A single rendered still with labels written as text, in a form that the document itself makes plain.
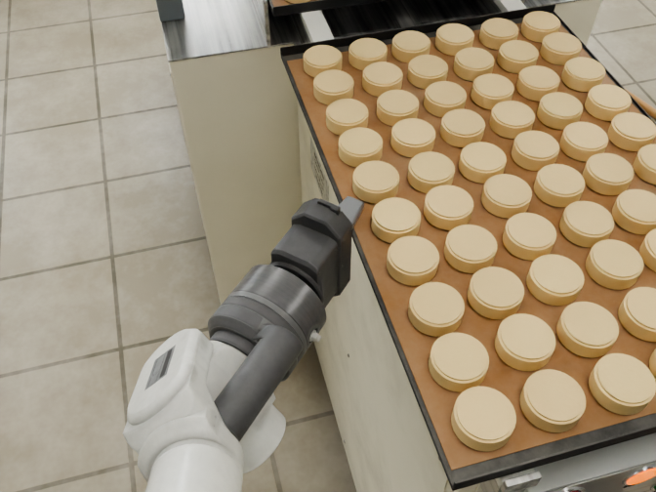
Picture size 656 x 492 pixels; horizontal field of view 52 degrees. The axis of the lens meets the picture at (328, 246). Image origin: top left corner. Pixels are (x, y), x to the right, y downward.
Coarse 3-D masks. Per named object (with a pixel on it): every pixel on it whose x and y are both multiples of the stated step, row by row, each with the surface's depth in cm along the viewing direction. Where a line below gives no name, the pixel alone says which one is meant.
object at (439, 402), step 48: (432, 48) 90; (480, 48) 90; (576, 96) 83; (336, 144) 78; (384, 144) 78; (480, 192) 73; (432, 240) 68; (624, 240) 68; (384, 288) 64; (432, 336) 61; (480, 336) 61; (624, 336) 61; (432, 384) 58; (480, 384) 58; (528, 432) 55; (576, 432) 55
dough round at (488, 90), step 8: (480, 80) 82; (488, 80) 82; (496, 80) 82; (504, 80) 82; (472, 88) 82; (480, 88) 81; (488, 88) 81; (496, 88) 81; (504, 88) 81; (512, 88) 82; (472, 96) 82; (480, 96) 81; (488, 96) 80; (496, 96) 80; (504, 96) 80; (480, 104) 82; (488, 104) 81
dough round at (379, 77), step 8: (376, 64) 84; (384, 64) 84; (392, 64) 84; (368, 72) 83; (376, 72) 83; (384, 72) 83; (392, 72) 83; (400, 72) 83; (368, 80) 83; (376, 80) 82; (384, 80) 82; (392, 80) 82; (400, 80) 83; (368, 88) 83; (376, 88) 82; (384, 88) 82; (392, 88) 82; (400, 88) 84; (376, 96) 83
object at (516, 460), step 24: (432, 24) 92; (480, 24) 94; (288, 48) 88; (336, 48) 90; (288, 72) 86; (336, 192) 72; (384, 312) 62; (432, 432) 55; (600, 432) 55; (624, 432) 55; (648, 432) 55; (504, 456) 54; (528, 456) 54; (552, 456) 53; (456, 480) 53; (480, 480) 52
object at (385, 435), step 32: (320, 160) 99; (320, 192) 104; (352, 256) 89; (352, 288) 94; (352, 320) 99; (384, 320) 78; (320, 352) 145; (352, 352) 104; (384, 352) 82; (352, 384) 110; (384, 384) 86; (352, 416) 117; (384, 416) 90; (416, 416) 72; (352, 448) 125; (384, 448) 94; (416, 448) 75; (384, 480) 99; (416, 480) 78
